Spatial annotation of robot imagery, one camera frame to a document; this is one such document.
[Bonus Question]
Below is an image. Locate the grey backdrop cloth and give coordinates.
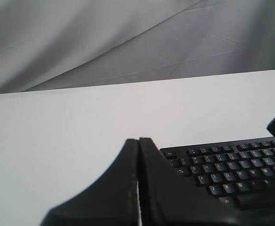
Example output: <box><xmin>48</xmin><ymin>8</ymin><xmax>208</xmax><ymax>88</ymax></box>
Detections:
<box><xmin>0</xmin><ymin>0</ymin><xmax>275</xmax><ymax>94</ymax></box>

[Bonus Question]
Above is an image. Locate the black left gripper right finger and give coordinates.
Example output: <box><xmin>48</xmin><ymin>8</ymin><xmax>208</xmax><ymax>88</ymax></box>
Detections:
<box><xmin>139</xmin><ymin>138</ymin><xmax>275</xmax><ymax>226</ymax></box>

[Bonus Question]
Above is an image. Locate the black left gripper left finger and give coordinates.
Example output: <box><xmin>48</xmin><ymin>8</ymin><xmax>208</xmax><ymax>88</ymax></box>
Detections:
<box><xmin>41</xmin><ymin>139</ymin><xmax>139</xmax><ymax>226</ymax></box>

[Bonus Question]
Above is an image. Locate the black acer keyboard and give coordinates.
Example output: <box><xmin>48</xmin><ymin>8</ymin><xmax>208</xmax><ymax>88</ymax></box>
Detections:
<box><xmin>160</xmin><ymin>137</ymin><xmax>275</xmax><ymax>210</ymax></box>

